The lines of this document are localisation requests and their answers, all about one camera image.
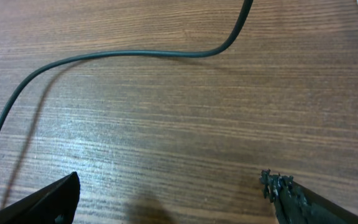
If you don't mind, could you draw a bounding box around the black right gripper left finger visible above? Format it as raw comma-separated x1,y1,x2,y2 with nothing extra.
0,172,80,224

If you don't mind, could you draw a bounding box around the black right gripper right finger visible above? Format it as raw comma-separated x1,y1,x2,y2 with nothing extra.
260,169,358,224

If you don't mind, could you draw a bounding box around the black charging cable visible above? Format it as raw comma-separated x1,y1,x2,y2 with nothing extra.
0,0,254,187

